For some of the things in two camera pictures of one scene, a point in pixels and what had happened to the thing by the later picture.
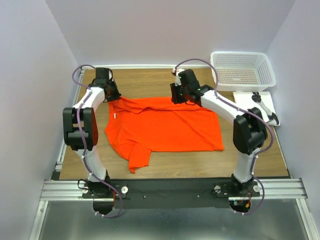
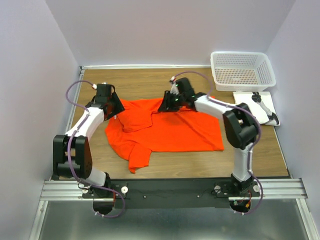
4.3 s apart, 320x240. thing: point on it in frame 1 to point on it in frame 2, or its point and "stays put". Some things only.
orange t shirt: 135,126 stays put
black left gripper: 117,94 to 119,106
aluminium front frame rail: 276,189 stays put
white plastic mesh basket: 237,71 stays put
